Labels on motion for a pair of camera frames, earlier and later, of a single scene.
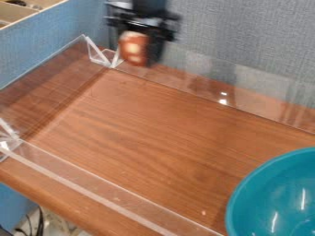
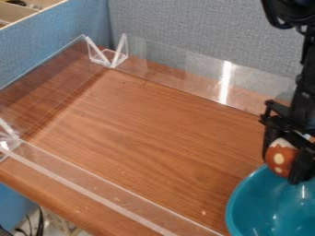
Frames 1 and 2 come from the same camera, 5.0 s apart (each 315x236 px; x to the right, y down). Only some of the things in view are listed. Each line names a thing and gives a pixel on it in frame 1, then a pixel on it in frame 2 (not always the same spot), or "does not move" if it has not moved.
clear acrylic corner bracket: x=105 y=57 does not move
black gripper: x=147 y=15 to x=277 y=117
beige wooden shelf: x=17 y=10 does not move
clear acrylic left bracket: x=9 y=140 does not move
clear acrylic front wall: x=125 y=206 does not move
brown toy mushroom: x=134 y=44 to x=282 y=155
